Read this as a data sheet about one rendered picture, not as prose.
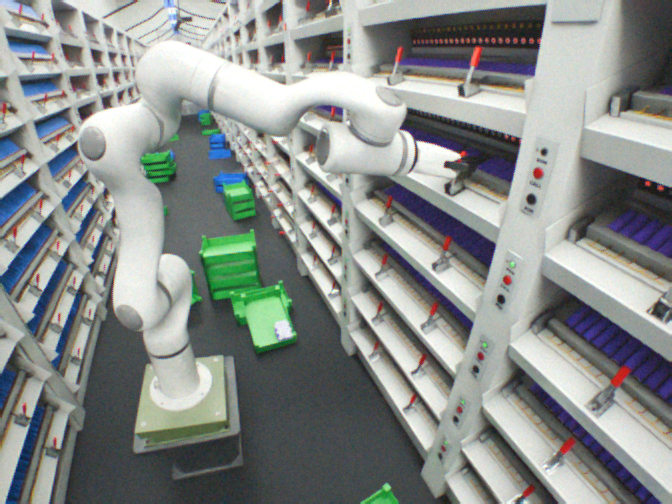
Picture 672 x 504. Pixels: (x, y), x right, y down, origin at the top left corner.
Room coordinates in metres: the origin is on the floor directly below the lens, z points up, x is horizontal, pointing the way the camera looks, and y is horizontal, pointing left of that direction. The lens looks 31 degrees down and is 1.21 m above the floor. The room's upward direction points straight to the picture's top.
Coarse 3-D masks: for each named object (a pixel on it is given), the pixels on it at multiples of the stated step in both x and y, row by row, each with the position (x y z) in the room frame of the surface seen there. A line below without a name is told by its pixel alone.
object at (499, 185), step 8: (464, 176) 0.71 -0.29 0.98; (472, 176) 0.68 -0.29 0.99; (480, 176) 0.66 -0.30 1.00; (488, 176) 0.65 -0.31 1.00; (472, 184) 0.66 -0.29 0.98; (488, 184) 0.64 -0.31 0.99; (496, 184) 0.62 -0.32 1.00; (504, 184) 0.60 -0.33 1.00; (488, 192) 0.62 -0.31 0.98; (504, 192) 0.60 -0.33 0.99
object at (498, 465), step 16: (480, 432) 0.44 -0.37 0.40; (496, 432) 0.43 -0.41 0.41; (464, 448) 0.42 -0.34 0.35; (480, 448) 0.41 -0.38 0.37; (496, 448) 0.40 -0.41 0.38; (512, 448) 0.39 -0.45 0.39; (480, 464) 0.38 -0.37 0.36; (496, 464) 0.37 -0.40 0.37; (512, 464) 0.35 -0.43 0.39; (496, 480) 0.33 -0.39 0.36; (512, 480) 0.32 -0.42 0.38; (528, 480) 0.31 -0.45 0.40; (496, 496) 0.30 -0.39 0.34; (512, 496) 0.29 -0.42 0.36; (528, 496) 0.28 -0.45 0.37; (544, 496) 0.26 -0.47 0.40
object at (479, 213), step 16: (448, 128) 0.92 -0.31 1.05; (496, 144) 0.76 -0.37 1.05; (512, 144) 0.72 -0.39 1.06; (416, 176) 0.78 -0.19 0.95; (432, 176) 0.76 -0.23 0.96; (416, 192) 0.78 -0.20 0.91; (432, 192) 0.70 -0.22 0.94; (464, 192) 0.65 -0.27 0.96; (496, 192) 0.62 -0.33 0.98; (448, 208) 0.66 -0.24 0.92; (464, 208) 0.60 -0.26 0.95; (480, 208) 0.59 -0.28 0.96; (496, 208) 0.57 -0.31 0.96; (480, 224) 0.57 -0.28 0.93; (496, 224) 0.53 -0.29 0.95; (496, 240) 0.53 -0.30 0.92
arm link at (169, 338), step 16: (176, 256) 0.73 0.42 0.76; (160, 272) 0.64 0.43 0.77; (176, 272) 0.67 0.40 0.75; (176, 288) 0.64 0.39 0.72; (176, 304) 0.66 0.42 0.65; (176, 320) 0.63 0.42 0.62; (144, 336) 0.59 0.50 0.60; (160, 336) 0.58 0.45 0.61; (176, 336) 0.60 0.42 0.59; (160, 352) 0.57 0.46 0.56; (176, 352) 0.58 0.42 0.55
